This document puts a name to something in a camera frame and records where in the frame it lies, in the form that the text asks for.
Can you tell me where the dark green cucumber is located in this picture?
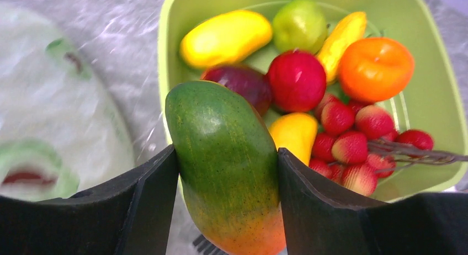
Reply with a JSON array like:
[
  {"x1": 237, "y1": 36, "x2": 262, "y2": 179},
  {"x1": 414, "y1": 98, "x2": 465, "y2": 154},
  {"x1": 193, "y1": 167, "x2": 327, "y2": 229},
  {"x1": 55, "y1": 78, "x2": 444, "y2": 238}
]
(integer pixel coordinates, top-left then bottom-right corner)
[{"x1": 165, "y1": 81, "x2": 286, "y2": 254}]

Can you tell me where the red apple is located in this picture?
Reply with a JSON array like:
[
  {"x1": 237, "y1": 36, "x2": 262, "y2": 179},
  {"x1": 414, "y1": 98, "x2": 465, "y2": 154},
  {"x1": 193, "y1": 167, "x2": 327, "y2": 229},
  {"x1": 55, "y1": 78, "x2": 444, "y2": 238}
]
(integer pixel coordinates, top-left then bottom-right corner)
[{"x1": 267, "y1": 50, "x2": 327, "y2": 113}]

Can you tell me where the yellow mango front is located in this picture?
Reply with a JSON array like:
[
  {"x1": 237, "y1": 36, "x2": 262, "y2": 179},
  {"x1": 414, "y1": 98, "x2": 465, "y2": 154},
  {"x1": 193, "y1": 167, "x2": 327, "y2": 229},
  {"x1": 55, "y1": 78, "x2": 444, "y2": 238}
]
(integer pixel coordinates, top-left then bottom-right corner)
[{"x1": 269, "y1": 112, "x2": 318, "y2": 166}]

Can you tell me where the green plastic basket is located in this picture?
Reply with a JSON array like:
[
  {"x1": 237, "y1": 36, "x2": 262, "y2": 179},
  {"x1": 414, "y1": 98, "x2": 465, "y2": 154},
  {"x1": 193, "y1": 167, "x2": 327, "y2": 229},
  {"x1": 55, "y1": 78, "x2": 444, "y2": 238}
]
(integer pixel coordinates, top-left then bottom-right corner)
[{"x1": 158, "y1": 0, "x2": 467, "y2": 202}]

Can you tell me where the orange fruit in basket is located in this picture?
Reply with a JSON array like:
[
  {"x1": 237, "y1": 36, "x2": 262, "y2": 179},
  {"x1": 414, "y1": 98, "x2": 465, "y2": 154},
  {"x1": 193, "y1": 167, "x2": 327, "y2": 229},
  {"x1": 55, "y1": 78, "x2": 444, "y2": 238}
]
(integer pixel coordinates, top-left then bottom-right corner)
[{"x1": 338, "y1": 37, "x2": 414, "y2": 103}]

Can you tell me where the yellow mango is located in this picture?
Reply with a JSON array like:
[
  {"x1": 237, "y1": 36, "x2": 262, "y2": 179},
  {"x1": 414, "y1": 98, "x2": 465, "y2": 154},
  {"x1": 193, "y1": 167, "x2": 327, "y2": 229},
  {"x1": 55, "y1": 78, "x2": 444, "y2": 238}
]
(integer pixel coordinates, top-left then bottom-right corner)
[
  {"x1": 269, "y1": 112, "x2": 318, "y2": 166},
  {"x1": 179, "y1": 9, "x2": 273, "y2": 70}
]

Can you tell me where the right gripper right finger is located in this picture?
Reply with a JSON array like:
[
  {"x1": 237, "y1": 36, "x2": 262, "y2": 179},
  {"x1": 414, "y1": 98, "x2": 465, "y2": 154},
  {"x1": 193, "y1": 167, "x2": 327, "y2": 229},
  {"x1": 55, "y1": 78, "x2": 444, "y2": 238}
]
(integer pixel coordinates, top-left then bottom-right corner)
[{"x1": 278, "y1": 148, "x2": 467, "y2": 254}]

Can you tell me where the light green plastic bag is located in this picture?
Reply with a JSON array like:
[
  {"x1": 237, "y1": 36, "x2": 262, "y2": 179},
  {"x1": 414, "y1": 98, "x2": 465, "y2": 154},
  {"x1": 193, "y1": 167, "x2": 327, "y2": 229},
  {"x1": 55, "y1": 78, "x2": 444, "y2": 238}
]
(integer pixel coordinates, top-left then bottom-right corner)
[{"x1": 0, "y1": 1, "x2": 137, "y2": 203}]

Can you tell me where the green apple in basket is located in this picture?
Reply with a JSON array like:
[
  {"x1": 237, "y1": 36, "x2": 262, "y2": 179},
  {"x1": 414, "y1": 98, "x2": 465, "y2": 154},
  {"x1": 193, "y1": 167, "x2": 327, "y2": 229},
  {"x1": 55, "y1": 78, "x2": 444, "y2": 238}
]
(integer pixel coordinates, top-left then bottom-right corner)
[{"x1": 272, "y1": 0, "x2": 328, "y2": 54}]

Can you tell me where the yellow banana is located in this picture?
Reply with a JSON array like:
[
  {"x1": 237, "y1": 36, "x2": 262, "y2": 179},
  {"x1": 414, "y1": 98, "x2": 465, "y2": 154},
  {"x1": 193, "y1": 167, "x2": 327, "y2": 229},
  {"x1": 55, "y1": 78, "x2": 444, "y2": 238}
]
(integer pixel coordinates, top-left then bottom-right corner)
[{"x1": 317, "y1": 11, "x2": 367, "y2": 85}]

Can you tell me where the yellow mango left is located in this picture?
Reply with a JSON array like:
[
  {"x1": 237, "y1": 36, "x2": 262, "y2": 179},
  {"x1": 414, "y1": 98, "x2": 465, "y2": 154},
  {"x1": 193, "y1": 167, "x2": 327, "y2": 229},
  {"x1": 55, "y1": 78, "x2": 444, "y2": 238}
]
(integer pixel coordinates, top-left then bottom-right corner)
[{"x1": 179, "y1": 9, "x2": 273, "y2": 70}]

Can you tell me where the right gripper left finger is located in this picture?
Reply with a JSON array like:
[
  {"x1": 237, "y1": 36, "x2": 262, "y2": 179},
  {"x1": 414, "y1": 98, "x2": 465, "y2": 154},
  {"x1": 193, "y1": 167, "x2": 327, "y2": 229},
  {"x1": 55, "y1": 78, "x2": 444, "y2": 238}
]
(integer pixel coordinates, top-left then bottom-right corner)
[{"x1": 1, "y1": 145, "x2": 178, "y2": 254}]

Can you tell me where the dark purple mangosteen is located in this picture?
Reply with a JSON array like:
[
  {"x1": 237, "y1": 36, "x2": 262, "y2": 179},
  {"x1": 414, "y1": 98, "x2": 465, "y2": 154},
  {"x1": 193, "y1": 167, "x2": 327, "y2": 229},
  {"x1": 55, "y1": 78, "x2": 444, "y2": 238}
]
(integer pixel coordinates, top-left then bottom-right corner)
[{"x1": 201, "y1": 64, "x2": 273, "y2": 116}]

